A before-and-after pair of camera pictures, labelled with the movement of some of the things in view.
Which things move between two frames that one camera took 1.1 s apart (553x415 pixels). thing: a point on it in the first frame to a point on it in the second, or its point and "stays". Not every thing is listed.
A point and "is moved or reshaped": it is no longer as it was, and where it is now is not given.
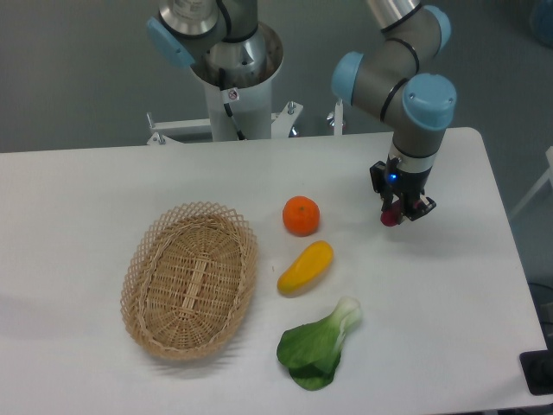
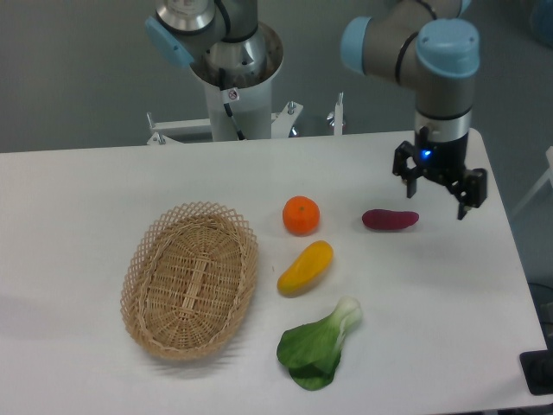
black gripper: [401, 188] to [444, 161]
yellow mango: [309, 264] stays
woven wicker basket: [188, 280] stays
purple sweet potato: [391, 217] is moved or reshaped
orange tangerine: [301, 215] stays
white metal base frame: [279, 122] stays
